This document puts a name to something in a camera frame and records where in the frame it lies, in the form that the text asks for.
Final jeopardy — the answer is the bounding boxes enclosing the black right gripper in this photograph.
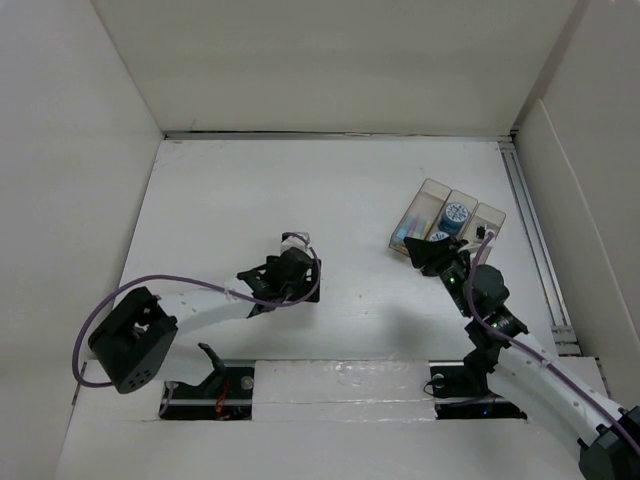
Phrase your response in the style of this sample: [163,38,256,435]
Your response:
[402,235,474,317]

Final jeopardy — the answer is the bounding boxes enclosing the pink highlighter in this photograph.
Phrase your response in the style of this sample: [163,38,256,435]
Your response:
[406,217,424,238]

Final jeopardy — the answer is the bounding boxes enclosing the blue patterned tape roll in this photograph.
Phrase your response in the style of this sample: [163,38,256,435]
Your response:
[428,231,451,242]

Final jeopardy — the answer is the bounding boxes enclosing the blue highlighter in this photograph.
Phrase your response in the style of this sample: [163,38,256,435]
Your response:
[394,217,414,244]

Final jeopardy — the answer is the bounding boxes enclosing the yellow highlighter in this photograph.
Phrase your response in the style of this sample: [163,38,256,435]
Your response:
[419,219,433,238]

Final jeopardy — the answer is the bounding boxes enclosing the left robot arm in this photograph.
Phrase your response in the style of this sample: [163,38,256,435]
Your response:
[87,246,321,397]

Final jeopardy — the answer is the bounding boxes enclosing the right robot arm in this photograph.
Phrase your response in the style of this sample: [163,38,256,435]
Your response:
[404,231,639,479]

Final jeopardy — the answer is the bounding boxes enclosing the clear three-compartment organizer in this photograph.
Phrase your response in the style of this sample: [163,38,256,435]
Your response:
[388,178,506,256]

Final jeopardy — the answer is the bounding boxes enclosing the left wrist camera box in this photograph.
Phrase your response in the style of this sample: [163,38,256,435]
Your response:
[280,232,310,253]

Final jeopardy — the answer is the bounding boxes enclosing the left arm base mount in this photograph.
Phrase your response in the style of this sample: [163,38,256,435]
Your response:
[158,342,256,422]

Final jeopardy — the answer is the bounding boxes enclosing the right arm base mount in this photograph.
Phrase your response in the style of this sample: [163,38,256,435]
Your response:
[423,351,528,420]

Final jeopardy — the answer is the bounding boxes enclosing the aluminium rail right side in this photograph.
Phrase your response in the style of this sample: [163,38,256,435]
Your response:
[499,141,583,357]

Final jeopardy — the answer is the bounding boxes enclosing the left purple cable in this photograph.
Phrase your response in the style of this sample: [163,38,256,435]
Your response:
[73,230,322,416]

